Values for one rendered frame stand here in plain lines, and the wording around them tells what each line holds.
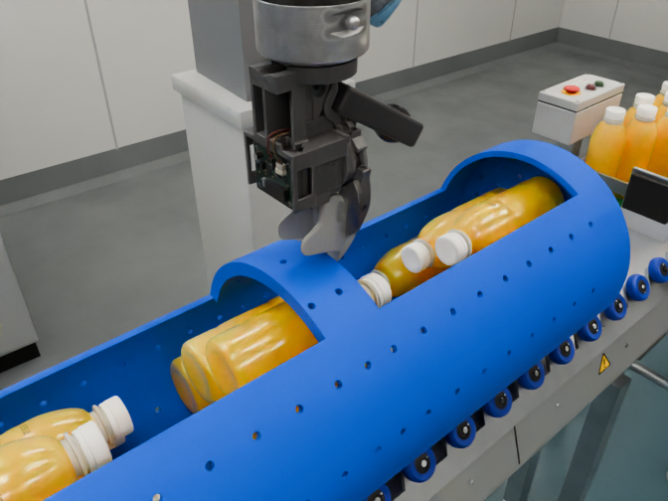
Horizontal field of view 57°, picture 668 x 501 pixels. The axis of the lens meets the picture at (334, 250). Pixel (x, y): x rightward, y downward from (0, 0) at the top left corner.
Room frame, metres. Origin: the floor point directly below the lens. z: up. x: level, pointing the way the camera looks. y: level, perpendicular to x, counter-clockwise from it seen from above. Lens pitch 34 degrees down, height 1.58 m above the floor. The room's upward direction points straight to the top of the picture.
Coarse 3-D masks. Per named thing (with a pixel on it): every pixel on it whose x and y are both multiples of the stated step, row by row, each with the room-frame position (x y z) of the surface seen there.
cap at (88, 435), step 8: (88, 424) 0.34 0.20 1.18; (72, 432) 0.33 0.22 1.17; (80, 432) 0.33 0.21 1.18; (88, 432) 0.33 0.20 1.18; (96, 432) 0.33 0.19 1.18; (80, 440) 0.32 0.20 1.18; (88, 440) 0.32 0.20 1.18; (96, 440) 0.32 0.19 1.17; (104, 440) 0.32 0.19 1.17; (88, 448) 0.32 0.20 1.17; (96, 448) 0.32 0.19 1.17; (104, 448) 0.32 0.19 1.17; (88, 456) 0.31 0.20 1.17; (96, 456) 0.31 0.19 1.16; (104, 456) 0.32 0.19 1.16; (96, 464) 0.31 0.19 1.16; (104, 464) 0.32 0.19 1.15
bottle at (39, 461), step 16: (64, 432) 0.33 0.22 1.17; (0, 448) 0.30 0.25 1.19; (16, 448) 0.30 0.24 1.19; (32, 448) 0.30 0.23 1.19; (48, 448) 0.31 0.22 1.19; (64, 448) 0.31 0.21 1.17; (80, 448) 0.32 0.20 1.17; (0, 464) 0.29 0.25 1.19; (16, 464) 0.29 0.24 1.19; (32, 464) 0.29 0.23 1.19; (48, 464) 0.29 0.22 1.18; (64, 464) 0.30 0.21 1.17; (80, 464) 0.31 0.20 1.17; (0, 480) 0.27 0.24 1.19; (16, 480) 0.28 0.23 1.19; (32, 480) 0.28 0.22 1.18; (48, 480) 0.28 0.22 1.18; (64, 480) 0.29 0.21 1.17; (0, 496) 0.27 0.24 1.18; (16, 496) 0.27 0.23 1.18; (32, 496) 0.27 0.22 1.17; (48, 496) 0.28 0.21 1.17
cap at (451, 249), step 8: (440, 240) 0.63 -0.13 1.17; (448, 240) 0.62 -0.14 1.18; (456, 240) 0.62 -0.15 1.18; (440, 248) 0.63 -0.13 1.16; (448, 248) 0.62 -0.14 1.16; (456, 248) 0.61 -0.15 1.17; (464, 248) 0.61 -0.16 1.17; (440, 256) 0.62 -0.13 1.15; (448, 256) 0.61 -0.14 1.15; (456, 256) 0.61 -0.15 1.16; (464, 256) 0.61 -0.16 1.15; (448, 264) 0.61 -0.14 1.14
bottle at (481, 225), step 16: (512, 192) 0.71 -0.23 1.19; (528, 192) 0.71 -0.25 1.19; (544, 192) 0.71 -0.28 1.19; (560, 192) 0.73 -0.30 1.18; (480, 208) 0.66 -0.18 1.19; (496, 208) 0.66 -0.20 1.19; (512, 208) 0.67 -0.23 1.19; (528, 208) 0.68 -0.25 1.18; (544, 208) 0.69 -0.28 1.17; (464, 224) 0.64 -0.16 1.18; (480, 224) 0.64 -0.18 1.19; (496, 224) 0.64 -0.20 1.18; (512, 224) 0.65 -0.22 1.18; (464, 240) 0.62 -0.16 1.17; (480, 240) 0.62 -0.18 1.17; (496, 240) 0.63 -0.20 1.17
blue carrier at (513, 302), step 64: (448, 192) 0.83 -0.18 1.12; (576, 192) 0.67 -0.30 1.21; (256, 256) 0.51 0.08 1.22; (320, 256) 0.50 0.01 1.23; (512, 256) 0.55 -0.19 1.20; (576, 256) 0.59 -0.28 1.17; (192, 320) 0.54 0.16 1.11; (320, 320) 0.42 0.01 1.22; (384, 320) 0.43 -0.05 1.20; (448, 320) 0.46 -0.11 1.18; (512, 320) 0.50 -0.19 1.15; (576, 320) 0.58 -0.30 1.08; (64, 384) 0.45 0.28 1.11; (128, 384) 0.49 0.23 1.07; (256, 384) 0.35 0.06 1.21; (320, 384) 0.37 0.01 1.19; (384, 384) 0.39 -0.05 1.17; (448, 384) 0.43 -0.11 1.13; (128, 448) 0.45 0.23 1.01; (192, 448) 0.30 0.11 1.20; (256, 448) 0.31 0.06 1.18; (320, 448) 0.33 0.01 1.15; (384, 448) 0.36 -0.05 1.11
